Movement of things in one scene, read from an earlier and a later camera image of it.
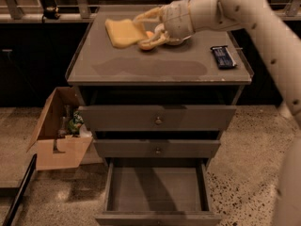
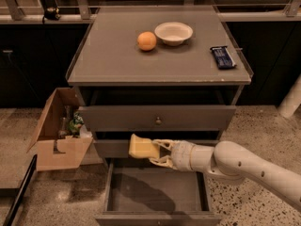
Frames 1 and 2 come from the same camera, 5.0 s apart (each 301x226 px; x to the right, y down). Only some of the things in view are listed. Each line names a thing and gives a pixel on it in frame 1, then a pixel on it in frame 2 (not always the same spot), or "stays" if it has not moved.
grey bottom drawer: [157, 192] stays
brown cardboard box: [55, 151] stays
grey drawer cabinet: [157, 117] stays
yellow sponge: [123, 33] to [143, 148]
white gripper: [176, 22] to [184, 154]
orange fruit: [149, 35] stays
